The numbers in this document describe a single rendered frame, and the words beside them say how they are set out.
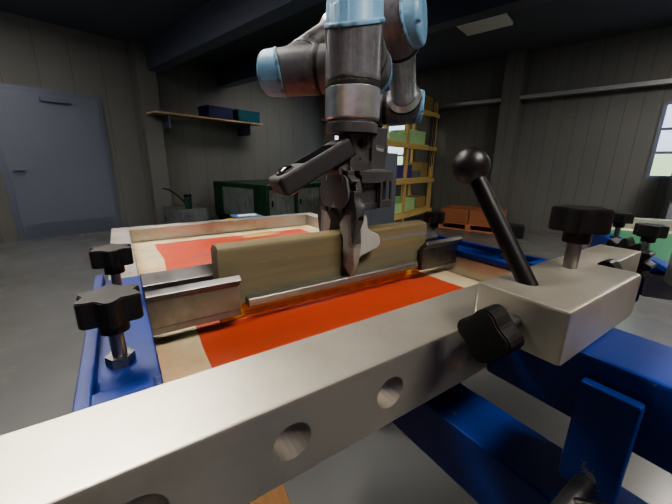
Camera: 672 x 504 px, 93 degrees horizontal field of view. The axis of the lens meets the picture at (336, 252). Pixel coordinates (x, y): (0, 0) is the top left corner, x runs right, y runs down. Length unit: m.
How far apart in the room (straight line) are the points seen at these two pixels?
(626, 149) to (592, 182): 0.61
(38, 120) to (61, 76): 0.76
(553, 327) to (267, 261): 0.31
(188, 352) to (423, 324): 0.26
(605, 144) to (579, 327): 6.72
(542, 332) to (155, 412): 0.21
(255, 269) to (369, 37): 0.32
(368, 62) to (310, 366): 0.37
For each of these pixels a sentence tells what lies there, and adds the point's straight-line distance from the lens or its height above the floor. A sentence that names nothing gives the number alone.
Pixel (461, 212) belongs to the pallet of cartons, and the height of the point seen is 0.33.
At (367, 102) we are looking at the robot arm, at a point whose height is 1.23.
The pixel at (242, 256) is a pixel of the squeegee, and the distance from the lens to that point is 0.40.
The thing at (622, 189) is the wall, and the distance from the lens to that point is 6.93.
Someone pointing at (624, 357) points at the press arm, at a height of 1.04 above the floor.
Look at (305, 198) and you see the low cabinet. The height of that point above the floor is 0.52.
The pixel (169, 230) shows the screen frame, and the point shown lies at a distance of 0.97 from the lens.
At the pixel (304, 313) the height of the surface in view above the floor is 0.96.
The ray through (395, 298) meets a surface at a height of 0.96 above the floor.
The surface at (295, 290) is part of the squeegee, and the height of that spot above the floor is 0.99.
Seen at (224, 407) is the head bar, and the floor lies 1.04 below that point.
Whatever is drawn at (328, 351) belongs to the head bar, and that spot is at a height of 1.04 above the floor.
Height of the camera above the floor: 1.15
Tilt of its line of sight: 15 degrees down
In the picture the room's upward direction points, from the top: 1 degrees clockwise
